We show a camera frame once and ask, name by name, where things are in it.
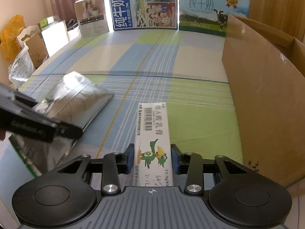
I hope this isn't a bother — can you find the brown cardboard box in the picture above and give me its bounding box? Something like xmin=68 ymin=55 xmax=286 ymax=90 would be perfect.
xmin=222 ymin=15 xmax=304 ymax=187

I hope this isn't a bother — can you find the yellow plastic bag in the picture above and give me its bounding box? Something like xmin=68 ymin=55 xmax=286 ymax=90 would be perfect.
xmin=0 ymin=15 xmax=25 ymax=61

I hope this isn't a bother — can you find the white product box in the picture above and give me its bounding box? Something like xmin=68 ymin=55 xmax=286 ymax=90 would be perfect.
xmin=74 ymin=0 xmax=109 ymax=38

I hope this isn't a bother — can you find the white green ointment box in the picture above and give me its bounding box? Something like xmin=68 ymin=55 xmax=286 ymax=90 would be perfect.
xmin=133 ymin=102 xmax=174 ymax=187

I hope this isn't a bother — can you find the blue milk carton box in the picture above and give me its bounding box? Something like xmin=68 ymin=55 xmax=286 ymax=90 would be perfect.
xmin=109 ymin=0 xmax=178 ymax=31

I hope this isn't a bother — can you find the silver foil pouch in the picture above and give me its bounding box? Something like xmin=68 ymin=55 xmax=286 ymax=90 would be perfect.
xmin=9 ymin=71 xmax=114 ymax=177

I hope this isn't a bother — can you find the checkered tablecloth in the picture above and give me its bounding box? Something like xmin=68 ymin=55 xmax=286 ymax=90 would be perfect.
xmin=21 ymin=30 xmax=242 ymax=162

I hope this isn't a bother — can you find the clear plastic bag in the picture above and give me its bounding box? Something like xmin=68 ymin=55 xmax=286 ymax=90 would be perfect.
xmin=8 ymin=45 xmax=35 ymax=90

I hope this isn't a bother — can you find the brown cardboard carton with handle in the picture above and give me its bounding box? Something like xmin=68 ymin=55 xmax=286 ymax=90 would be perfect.
xmin=16 ymin=24 xmax=49 ymax=69

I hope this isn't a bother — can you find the white paper bag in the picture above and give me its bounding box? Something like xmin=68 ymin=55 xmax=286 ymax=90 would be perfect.
xmin=41 ymin=21 xmax=69 ymax=57

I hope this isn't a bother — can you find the green pasture milk box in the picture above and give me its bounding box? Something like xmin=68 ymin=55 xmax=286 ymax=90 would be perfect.
xmin=179 ymin=0 xmax=250 ymax=37

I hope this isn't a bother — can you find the wooden door panel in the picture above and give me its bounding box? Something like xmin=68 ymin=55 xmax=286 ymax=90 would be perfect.
xmin=249 ymin=0 xmax=304 ymax=41

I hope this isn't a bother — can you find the person left hand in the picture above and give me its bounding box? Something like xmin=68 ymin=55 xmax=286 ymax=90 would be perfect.
xmin=0 ymin=129 xmax=6 ymax=141

